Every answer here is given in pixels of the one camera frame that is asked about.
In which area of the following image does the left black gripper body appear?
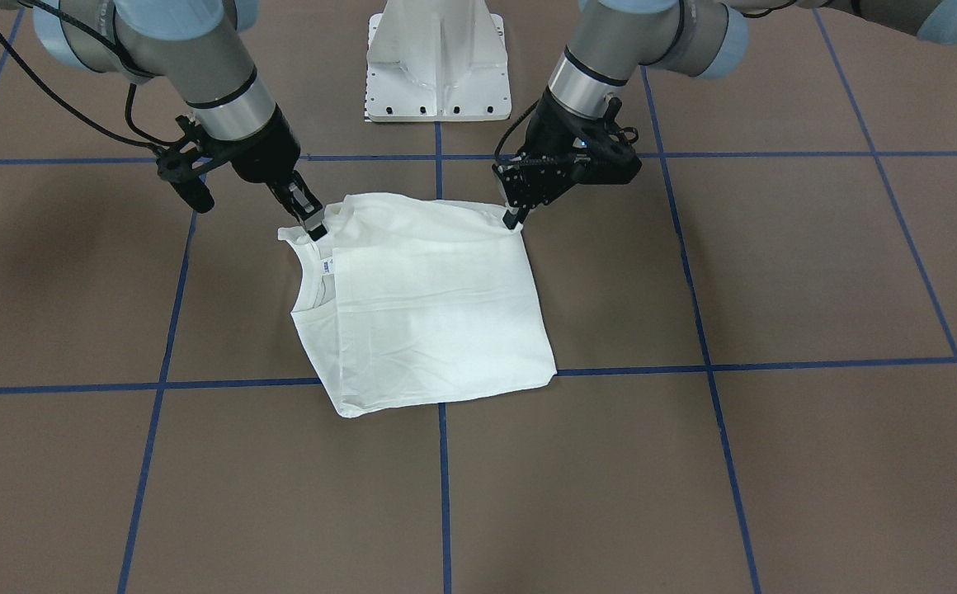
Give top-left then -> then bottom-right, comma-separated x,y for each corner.
491,90 -> 642,211

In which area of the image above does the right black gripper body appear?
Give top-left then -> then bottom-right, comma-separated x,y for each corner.
157,107 -> 302,214

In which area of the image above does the white printed t-shirt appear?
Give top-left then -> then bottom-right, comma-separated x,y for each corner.
277,192 -> 557,418

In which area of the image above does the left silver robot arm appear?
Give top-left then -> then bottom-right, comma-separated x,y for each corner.
491,1 -> 957,229

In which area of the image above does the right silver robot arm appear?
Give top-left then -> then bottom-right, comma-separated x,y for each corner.
0,1 -> 325,240

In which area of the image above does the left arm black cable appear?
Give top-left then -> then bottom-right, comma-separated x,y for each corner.
493,97 -> 541,162

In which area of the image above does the white camera stand post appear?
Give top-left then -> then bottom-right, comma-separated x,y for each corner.
363,1 -> 512,123

